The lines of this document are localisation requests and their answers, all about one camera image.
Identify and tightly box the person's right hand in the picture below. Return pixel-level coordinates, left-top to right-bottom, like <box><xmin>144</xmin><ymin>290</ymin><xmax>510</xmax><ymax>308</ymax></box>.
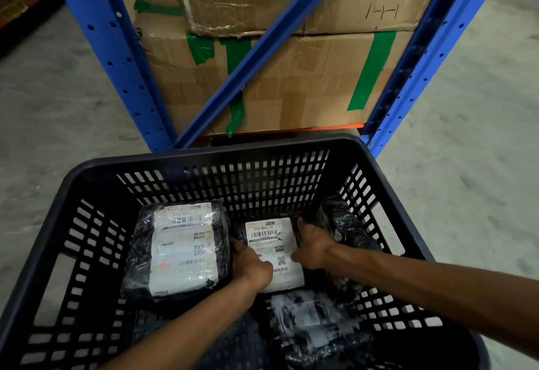
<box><xmin>291</xmin><ymin>217</ymin><xmax>337</xmax><ymax>270</ymax></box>

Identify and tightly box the person's left hand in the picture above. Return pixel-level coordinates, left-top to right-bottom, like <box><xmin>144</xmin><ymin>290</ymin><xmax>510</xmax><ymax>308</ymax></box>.
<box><xmin>230</xmin><ymin>238</ymin><xmax>274</xmax><ymax>292</ymax></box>

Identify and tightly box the small black labelled parcel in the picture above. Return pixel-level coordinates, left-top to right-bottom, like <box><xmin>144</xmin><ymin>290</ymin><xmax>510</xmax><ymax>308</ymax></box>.
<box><xmin>236</xmin><ymin>216</ymin><xmax>305</xmax><ymax>294</ymax></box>

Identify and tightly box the person's right forearm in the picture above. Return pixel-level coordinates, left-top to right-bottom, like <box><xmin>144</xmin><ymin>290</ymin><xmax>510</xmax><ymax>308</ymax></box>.
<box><xmin>322</xmin><ymin>242</ymin><xmax>539</xmax><ymax>347</ymax></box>

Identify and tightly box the person's left forearm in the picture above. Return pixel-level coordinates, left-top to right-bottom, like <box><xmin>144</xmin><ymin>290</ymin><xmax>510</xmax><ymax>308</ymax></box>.
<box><xmin>100</xmin><ymin>275</ymin><xmax>264</xmax><ymax>370</ymax></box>

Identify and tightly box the black plastic basket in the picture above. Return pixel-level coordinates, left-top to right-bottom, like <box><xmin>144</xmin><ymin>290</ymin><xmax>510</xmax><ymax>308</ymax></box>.
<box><xmin>0</xmin><ymin>133</ymin><xmax>491</xmax><ymax>370</ymax></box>

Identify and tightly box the black wrapped parcel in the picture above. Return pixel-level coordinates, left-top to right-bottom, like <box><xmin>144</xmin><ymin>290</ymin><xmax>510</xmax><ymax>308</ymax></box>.
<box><xmin>316</xmin><ymin>197</ymin><xmax>382</xmax><ymax>256</ymax></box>

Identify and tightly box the large black labelled parcel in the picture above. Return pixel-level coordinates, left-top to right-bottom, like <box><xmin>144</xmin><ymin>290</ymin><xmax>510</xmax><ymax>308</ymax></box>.
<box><xmin>121</xmin><ymin>200</ymin><xmax>231</xmax><ymax>304</ymax></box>

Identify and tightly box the black parcel with creased label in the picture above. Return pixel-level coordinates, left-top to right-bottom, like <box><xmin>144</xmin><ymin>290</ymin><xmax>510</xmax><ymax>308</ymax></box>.
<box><xmin>263</xmin><ymin>290</ymin><xmax>375</xmax><ymax>370</ymax></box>

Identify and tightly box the cardboard box with green tape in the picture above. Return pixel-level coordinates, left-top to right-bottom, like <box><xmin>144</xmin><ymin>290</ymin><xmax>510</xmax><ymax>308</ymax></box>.
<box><xmin>134</xmin><ymin>13</ymin><xmax>415</xmax><ymax>138</ymax></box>

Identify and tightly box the blue metal rack frame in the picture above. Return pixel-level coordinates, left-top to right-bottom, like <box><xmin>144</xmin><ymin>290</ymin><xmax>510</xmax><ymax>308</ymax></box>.
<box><xmin>43</xmin><ymin>0</ymin><xmax>512</xmax><ymax>158</ymax></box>

